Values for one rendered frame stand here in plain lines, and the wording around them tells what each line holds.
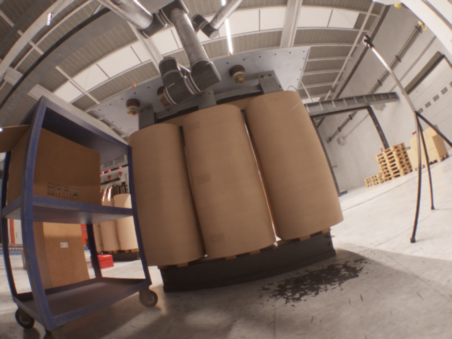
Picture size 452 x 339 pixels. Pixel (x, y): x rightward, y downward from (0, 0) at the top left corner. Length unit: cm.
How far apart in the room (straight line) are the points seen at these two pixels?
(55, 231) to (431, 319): 176
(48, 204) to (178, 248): 70
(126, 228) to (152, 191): 221
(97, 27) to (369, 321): 543
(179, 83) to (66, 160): 61
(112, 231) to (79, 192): 271
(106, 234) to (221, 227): 282
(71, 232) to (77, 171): 75
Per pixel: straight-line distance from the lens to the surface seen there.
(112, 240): 354
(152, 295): 108
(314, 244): 120
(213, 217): 100
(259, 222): 100
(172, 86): 93
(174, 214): 107
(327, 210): 107
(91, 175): 94
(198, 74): 89
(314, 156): 109
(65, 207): 75
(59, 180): 83
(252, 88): 137
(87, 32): 520
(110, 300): 85
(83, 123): 92
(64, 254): 150
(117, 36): 1163
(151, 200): 112
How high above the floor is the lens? 39
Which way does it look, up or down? 16 degrees up
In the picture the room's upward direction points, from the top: 13 degrees counter-clockwise
